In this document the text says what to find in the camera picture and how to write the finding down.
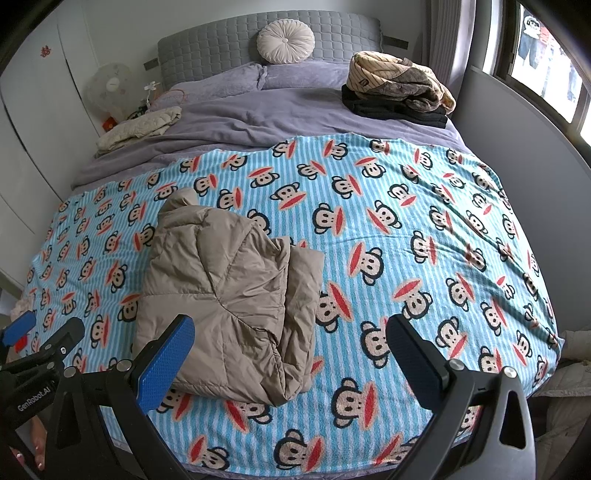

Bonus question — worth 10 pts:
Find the beige puffer jacket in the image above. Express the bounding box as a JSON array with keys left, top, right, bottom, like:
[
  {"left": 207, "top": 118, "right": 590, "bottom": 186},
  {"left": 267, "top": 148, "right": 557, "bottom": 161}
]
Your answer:
[{"left": 131, "top": 187, "right": 324, "bottom": 408}]

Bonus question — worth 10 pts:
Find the window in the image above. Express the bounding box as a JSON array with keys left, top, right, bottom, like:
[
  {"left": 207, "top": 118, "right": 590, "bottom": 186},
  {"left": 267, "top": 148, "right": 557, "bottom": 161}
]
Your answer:
[{"left": 480, "top": 0, "right": 591, "bottom": 153}]

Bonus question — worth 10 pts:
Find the round white cushion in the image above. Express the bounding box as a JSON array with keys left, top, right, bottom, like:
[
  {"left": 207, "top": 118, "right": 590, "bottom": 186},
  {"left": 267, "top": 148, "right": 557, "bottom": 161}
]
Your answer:
[{"left": 257, "top": 19, "right": 316, "bottom": 65}]

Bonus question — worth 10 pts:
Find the blue monkey printed blanket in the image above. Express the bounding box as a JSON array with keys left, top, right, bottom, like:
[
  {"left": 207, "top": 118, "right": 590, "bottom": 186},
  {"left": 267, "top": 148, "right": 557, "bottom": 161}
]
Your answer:
[{"left": 25, "top": 133, "right": 566, "bottom": 476}]

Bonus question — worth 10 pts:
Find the person's left hand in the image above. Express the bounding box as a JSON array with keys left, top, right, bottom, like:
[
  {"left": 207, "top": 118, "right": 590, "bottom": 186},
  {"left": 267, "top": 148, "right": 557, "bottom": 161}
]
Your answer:
[{"left": 11, "top": 411, "right": 49, "bottom": 472}]

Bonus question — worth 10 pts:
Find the white quilted garment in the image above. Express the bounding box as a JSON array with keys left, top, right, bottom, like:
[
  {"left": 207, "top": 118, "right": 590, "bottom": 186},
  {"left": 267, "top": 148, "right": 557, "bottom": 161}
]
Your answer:
[{"left": 531, "top": 339, "right": 591, "bottom": 480}]

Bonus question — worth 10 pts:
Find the purple duvet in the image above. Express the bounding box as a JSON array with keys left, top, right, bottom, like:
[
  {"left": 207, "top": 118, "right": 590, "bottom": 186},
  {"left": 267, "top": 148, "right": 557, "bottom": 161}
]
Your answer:
[{"left": 71, "top": 62, "right": 469, "bottom": 190}]

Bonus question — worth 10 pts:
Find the white electric fan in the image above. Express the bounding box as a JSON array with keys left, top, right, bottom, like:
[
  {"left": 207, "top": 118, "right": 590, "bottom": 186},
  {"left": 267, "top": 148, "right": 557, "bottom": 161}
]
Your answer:
[{"left": 85, "top": 62, "right": 133, "bottom": 123}]

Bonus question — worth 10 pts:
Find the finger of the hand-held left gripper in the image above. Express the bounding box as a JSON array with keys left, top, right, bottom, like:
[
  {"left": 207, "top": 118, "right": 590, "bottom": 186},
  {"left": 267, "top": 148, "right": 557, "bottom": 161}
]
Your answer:
[
  {"left": 0, "top": 310, "right": 37, "bottom": 354},
  {"left": 4, "top": 318, "right": 86, "bottom": 377}
]

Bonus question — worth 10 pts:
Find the white wardrobe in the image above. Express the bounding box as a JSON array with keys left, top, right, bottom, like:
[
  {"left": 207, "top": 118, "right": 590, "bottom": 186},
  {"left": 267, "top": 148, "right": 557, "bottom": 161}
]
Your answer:
[{"left": 0, "top": 0, "right": 108, "bottom": 287}]

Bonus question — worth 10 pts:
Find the purple pillow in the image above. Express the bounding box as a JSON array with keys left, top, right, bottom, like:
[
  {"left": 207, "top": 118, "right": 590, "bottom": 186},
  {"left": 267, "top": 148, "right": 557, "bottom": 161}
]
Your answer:
[
  {"left": 167, "top": 63, "right": 267, "bottom": 101},
  {"left": 259, "top": 63, "right": 352, "bottom": 92}
]

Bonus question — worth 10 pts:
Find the black folded garment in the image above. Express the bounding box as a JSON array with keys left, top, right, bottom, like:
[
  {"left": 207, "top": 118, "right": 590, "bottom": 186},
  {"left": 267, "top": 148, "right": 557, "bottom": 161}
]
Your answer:
[{"left": 342, "top": 84, "right": 448, "bottom": 130}]

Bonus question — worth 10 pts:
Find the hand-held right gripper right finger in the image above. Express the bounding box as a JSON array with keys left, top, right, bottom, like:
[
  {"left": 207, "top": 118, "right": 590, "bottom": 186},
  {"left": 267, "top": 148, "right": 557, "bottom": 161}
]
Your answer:
[{"left": 385, "top": 314, "right": 536, "bottom": 480}]

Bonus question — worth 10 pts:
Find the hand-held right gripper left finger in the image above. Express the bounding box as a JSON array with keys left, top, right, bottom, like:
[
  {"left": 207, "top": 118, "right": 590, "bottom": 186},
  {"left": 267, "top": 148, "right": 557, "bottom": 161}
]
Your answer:
[{"left": 46, "top": 314, "right": 197, "bottom": 480}]

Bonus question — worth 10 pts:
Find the cream quilted cloth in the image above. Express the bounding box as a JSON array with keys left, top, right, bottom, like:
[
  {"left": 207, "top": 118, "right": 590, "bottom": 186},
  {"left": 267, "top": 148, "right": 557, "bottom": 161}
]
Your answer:
[{"left": 96, "top": 106, "right": 183, "bottom": 155}]

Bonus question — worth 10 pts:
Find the grey quilted headboard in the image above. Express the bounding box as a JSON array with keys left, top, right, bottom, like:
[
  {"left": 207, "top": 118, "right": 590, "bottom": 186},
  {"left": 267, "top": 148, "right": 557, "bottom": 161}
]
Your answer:
[{"left": 158, "top": 11, "right": 384, "bottom": 90}]

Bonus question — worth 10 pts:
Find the grey curtain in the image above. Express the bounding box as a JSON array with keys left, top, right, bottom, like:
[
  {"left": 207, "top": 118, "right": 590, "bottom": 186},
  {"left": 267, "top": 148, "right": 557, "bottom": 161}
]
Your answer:
[{"left": 427, "top": 0, "right": 485, "bottom": 125}]

